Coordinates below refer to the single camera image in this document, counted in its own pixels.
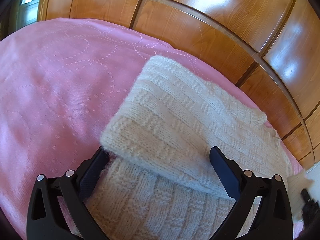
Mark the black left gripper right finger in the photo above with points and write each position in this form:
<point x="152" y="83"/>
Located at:
<point x="273" y="219"/>

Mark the window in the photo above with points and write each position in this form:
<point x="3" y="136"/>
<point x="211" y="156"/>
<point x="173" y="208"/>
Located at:
<point x="27" y="13"/>

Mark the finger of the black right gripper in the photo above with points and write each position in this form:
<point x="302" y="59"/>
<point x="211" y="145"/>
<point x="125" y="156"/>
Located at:
<point x="310" y="208"/>

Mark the cream knitted sweater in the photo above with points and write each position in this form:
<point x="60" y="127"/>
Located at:
<point x="161" y="184"/>

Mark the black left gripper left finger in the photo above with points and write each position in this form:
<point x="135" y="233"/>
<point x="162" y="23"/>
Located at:
<point x="45" y="219"/>

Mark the wooden headboard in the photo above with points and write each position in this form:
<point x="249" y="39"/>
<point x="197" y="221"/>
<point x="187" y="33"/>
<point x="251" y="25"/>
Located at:
<point x="267" y="48"/>

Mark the pink bedspread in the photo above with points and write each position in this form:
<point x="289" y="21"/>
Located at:
<point x="62" y="81"/>

